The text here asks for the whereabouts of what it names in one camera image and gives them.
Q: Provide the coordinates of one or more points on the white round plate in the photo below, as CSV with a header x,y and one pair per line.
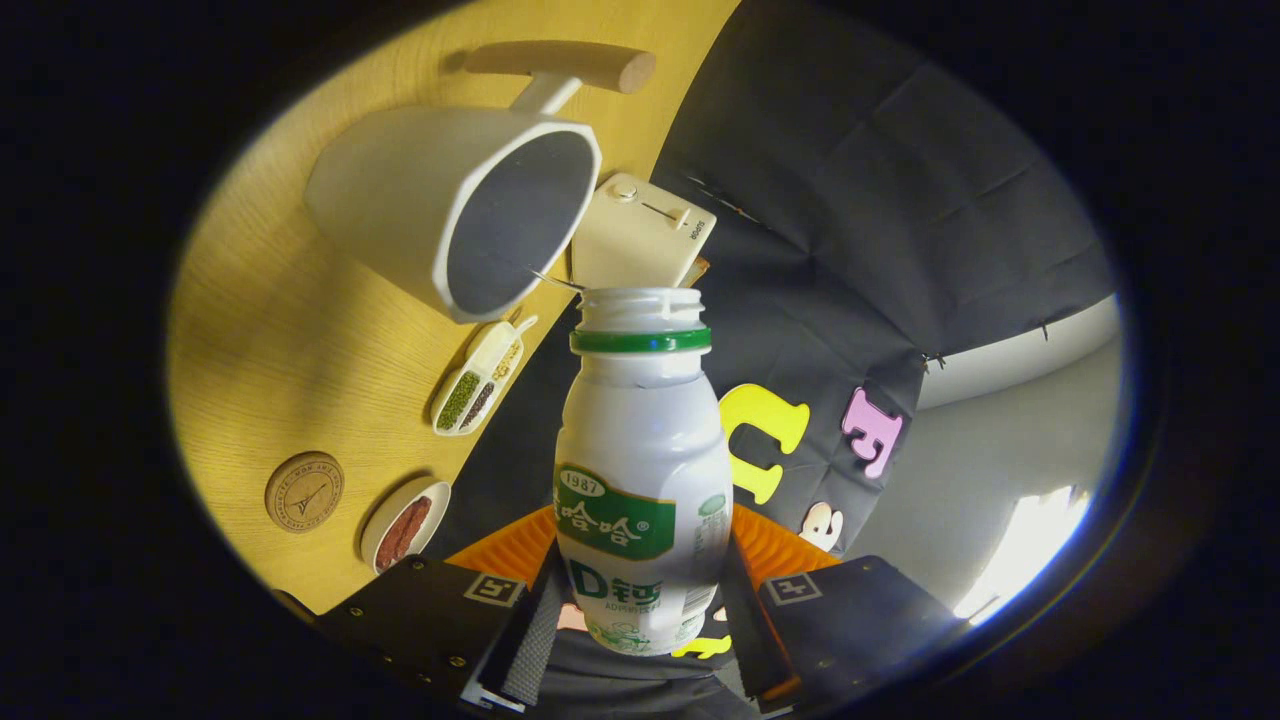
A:
x,y
375,540

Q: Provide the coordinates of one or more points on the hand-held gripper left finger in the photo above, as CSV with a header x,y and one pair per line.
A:
x,y
530,640

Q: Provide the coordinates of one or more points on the toasted bread slice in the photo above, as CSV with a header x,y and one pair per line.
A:
x,y
698,272

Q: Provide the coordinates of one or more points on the white juice bottle green label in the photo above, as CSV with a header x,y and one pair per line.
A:
x,y
640,440

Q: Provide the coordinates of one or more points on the wooden table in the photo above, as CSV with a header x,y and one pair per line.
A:
x,y
280,360

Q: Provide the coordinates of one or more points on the round wooden coaster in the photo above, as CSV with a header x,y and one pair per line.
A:
x,y
304,492

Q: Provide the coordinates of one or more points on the cream toaster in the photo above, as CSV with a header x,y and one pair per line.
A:
x,y
630,235

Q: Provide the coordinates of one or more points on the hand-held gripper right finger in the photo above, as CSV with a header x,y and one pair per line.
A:
x,y
745,630

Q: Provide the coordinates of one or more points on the white divided condiment dish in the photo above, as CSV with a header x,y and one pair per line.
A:
x,y
480,385

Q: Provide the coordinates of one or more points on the red meat patty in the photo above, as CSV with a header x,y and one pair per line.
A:
x,y
392,545
415,520

